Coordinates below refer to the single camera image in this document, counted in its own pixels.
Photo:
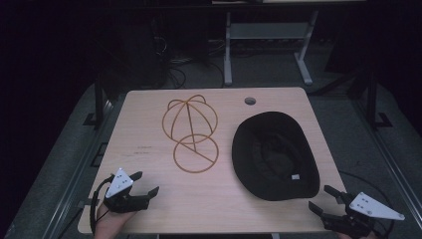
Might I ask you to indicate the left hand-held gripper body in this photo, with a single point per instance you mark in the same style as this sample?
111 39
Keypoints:
119 184

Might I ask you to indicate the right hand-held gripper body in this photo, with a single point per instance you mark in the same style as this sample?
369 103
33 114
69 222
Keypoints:
371 207

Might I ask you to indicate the person's right hand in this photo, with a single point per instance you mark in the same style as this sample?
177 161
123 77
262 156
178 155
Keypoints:
341 236

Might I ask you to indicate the person's left hand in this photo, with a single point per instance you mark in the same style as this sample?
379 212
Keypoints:
111 222

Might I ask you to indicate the black bucket hat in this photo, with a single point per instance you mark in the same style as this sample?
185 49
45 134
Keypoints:
252 146

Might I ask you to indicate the aluminium rail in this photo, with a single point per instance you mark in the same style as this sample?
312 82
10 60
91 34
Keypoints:
76 172
388 156

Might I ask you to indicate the black metal post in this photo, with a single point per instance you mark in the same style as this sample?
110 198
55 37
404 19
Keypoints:
99 99
371 99

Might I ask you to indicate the grey metal desk frame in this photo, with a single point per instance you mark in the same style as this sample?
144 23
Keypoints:
265 31

